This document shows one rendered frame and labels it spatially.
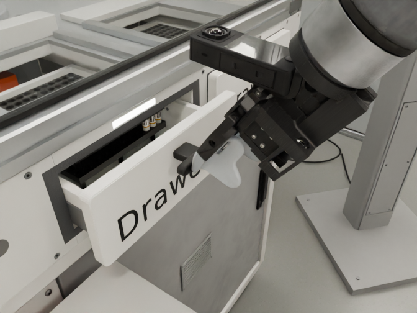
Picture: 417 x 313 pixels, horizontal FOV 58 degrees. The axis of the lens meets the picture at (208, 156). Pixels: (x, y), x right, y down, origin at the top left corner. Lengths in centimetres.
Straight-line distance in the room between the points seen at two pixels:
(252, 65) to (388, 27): 12
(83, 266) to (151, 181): 19
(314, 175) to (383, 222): 43
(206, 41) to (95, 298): 34
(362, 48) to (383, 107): 111
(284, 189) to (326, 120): 150
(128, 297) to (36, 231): 14
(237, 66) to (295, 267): 123
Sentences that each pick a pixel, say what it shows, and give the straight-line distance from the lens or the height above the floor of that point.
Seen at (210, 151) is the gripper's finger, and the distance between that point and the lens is 39.
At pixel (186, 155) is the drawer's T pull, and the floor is 91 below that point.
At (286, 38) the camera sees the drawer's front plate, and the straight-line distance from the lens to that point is 85.
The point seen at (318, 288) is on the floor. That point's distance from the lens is 149.
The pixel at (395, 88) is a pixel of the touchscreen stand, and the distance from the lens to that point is 134.
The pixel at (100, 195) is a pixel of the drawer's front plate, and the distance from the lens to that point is 41.
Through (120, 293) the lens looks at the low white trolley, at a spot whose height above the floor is 76.
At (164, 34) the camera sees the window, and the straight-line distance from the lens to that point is 55.
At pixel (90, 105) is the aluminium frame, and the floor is 98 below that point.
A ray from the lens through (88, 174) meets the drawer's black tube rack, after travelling 53.
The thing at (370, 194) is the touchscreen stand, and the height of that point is 24.
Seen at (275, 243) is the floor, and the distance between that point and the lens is 159.
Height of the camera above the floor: 119
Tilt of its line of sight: 36 degrees down
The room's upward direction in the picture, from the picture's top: straight up
